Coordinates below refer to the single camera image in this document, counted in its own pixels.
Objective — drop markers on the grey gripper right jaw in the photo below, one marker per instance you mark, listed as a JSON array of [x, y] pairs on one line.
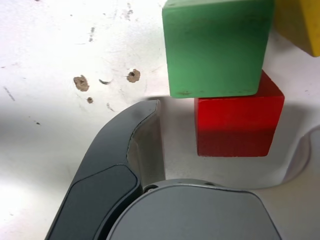
[[200, 215]]

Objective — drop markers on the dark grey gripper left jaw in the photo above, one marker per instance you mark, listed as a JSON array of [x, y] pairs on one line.
[[100, 175]]

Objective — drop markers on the red cube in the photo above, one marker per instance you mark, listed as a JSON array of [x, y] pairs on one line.
[[235, 125]]

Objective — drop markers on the green cube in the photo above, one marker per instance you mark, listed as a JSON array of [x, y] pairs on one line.
[[215, 47]]

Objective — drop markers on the yellow cube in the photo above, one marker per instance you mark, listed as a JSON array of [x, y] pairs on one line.
[[302, 22]]

